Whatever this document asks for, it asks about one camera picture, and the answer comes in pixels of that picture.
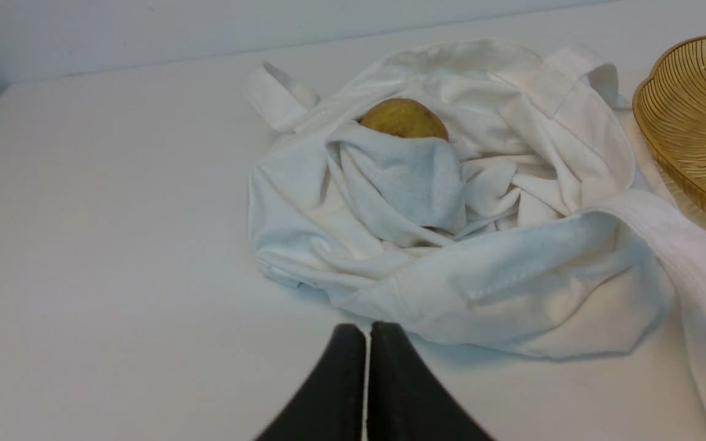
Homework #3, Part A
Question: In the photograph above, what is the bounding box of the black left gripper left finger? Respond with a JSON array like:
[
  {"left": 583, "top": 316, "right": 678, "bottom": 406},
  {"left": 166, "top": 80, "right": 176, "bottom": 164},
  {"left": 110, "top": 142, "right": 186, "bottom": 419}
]
[{"left": 258, "top": 323, "right": 367, "bottom": 440}]

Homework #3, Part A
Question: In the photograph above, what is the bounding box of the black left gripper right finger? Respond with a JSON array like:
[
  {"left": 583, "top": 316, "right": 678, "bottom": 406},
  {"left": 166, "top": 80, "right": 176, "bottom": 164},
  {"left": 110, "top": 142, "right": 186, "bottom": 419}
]
[{"left": 367, "top": 322, "right": 492, "bottom": 440}]

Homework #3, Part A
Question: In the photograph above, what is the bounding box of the white cloth tote bag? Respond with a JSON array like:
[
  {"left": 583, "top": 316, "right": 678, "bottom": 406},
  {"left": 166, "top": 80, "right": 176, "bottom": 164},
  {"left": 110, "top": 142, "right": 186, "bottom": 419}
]
[{"left": 245, "top": 39, "right": 706, "bottom": 414}]

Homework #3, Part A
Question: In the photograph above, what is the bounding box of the amber glass fruit bowl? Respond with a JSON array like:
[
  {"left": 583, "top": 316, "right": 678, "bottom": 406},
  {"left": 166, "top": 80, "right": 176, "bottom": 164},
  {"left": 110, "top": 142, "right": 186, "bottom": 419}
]
[{"left": 632, "top": 36, "right": 706, "bottom": 213}]

